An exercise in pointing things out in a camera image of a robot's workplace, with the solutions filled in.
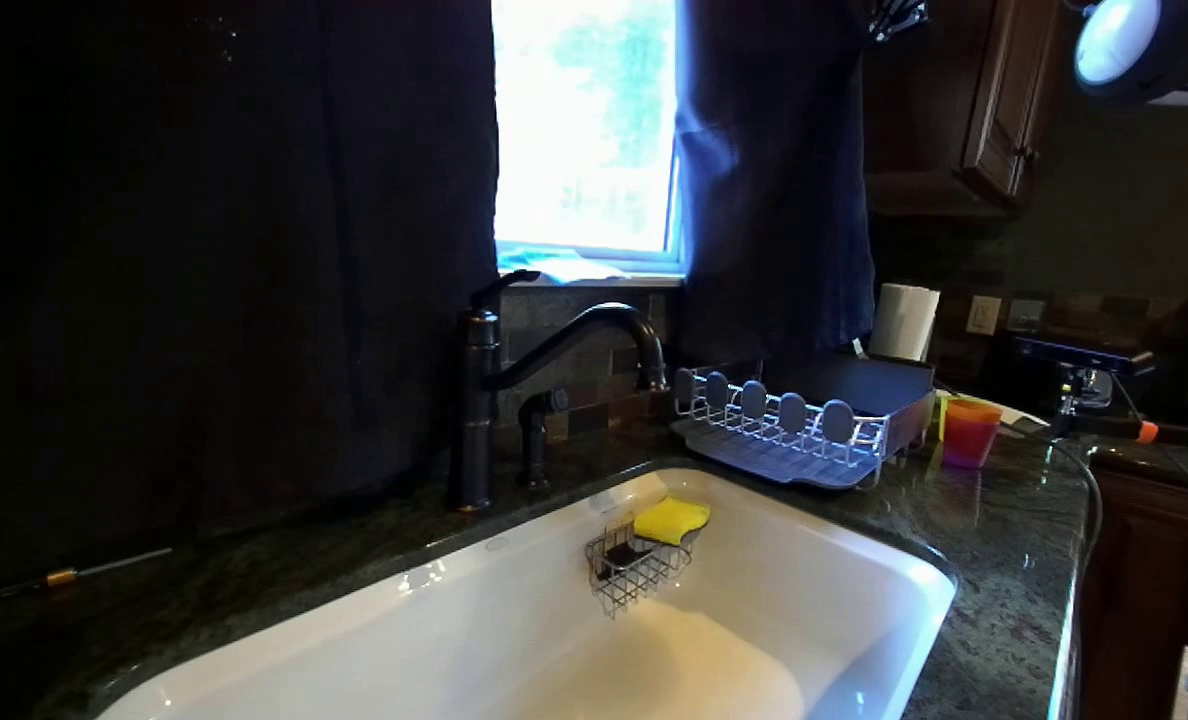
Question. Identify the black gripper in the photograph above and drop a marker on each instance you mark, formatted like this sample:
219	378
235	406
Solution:
897	16

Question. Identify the wide dark curtain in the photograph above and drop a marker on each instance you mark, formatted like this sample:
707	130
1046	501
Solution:
219	242

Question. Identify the white paper towel roll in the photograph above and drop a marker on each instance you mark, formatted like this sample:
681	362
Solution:
905	323

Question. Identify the bright window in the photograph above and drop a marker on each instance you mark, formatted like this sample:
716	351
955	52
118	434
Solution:
587	133

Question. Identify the dark countertop appliance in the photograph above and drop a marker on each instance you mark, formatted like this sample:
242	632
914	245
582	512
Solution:
1085	383

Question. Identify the steel dish rack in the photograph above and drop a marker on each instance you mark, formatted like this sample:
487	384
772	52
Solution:
794	421

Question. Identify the orange plastic cup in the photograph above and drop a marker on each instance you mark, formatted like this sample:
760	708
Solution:
971	434

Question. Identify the orange capped tool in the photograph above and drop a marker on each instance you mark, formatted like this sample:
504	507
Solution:
1124	430

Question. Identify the yellow sponge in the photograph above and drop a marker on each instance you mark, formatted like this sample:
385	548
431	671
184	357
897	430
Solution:
671	520

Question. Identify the dark side sprayer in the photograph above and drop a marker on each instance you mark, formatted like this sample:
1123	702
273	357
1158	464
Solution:
538	442

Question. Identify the dark bronze faucet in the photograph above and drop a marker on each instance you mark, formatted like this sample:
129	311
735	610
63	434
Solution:
477	402

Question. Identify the dark wooden base cabinet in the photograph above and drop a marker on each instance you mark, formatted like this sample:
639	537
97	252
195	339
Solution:
1155	585

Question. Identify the white ceramic sink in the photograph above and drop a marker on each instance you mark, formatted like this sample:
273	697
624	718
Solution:
754	625

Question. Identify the orange tipped pen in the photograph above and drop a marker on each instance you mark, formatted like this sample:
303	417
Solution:
97	564

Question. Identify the white wall outlet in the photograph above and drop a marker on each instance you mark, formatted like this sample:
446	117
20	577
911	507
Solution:
983	314

